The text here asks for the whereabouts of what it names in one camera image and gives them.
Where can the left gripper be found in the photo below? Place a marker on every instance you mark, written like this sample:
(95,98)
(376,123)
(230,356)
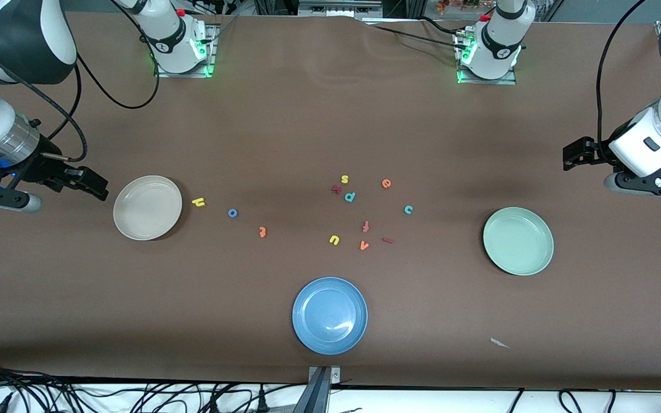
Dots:
(593,151)

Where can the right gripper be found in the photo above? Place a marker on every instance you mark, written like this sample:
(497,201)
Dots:
(45,170)

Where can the yellow foam letter h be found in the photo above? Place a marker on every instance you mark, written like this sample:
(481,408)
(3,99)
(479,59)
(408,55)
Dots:
(198,202)

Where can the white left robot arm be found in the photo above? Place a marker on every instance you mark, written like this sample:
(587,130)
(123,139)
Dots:
(497,46)

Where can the beige brown plate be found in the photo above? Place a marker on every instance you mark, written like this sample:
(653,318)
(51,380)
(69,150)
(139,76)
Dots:
(147,207)

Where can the green plate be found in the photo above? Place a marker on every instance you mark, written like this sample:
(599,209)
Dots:
(518,241)

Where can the orange flowers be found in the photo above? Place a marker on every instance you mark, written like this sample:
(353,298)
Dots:
(457,4)

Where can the white paper scrap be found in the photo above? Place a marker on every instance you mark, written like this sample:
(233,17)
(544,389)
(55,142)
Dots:
(500,343)

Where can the brown table cover sheet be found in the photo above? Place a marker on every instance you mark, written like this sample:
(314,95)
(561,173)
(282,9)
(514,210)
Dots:
(307,115)

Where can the black power plug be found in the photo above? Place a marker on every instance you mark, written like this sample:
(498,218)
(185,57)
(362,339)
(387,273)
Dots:
(213,404)
(261,401)

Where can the blue plate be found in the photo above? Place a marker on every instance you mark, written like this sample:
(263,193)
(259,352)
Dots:
(330,315)

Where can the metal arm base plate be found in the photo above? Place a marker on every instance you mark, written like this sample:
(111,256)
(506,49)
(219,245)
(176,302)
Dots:
(508,81)
(211,51)

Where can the silver metal bracket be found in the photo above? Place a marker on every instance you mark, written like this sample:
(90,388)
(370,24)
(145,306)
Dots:
(336,8)

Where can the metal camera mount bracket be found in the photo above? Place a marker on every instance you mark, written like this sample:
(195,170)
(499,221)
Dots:
(322,390)

